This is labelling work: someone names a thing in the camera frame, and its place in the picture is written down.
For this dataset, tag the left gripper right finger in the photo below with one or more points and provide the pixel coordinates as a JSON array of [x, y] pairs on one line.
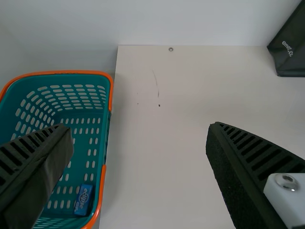
[[243, 171]]

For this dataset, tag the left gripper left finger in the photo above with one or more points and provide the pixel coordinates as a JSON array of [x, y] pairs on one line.
[[33, 167]]

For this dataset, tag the small blue gum pack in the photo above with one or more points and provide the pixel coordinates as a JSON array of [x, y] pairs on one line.
[[83, 200]]

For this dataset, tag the teal shopping basket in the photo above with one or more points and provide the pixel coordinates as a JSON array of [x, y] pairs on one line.
[[78, 100]]

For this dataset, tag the dark grey bag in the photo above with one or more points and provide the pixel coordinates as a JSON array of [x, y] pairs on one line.
[[293, 52]]

